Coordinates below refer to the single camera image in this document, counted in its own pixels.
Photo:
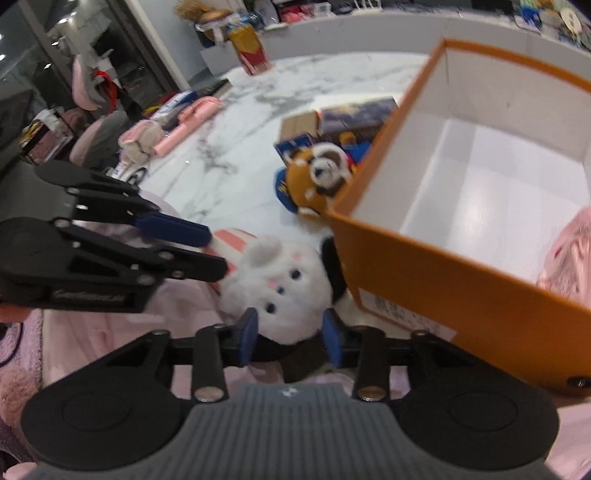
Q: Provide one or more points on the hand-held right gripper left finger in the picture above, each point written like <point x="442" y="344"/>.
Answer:
<point x="248" y="332"/>

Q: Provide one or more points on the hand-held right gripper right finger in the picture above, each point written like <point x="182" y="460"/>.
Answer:
<point x="331" y="337"/>

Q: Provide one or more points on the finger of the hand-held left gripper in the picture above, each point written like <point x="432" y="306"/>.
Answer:
<point x="203" y="270"/>
<point x="180" y="230"/>

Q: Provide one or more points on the white bunny plush toy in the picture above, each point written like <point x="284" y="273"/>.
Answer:
<point x="281" y="286"/>

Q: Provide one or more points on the orange cardboard box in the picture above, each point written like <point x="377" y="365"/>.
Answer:
<point x="466" y="221"/>

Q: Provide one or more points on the pink striped cloth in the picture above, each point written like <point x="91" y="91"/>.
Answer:
<point x="226" y="242"/>

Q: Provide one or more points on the person's pink robe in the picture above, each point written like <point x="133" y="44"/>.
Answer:
<point x="92" y="337"/>

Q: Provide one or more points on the pink white plush toy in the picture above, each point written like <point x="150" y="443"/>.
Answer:
<point x="141" y="141"/>

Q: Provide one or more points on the pink pencil case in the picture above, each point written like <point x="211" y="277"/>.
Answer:
<point x="189" y="122"/>

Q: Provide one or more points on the blue cap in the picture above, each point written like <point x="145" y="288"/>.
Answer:
<point x="285" y="189"/>

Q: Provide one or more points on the grey chair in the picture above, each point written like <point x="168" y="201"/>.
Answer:
<point x="99" y="138"/>

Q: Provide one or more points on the blue and white box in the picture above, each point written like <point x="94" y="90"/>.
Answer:
<point x="173" y="102"/>

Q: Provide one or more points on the red panda plush toy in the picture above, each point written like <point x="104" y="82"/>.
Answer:
<point x="318" y="177"/>

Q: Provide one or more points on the black keyboard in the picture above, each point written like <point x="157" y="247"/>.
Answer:
<point x="217" y="87"/>

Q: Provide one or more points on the small brown cardboard box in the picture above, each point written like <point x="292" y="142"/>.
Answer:
<point x="299" y="123"/>

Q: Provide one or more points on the dark blue printed box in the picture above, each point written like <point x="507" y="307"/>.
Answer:
<point x="355" y="117"/>

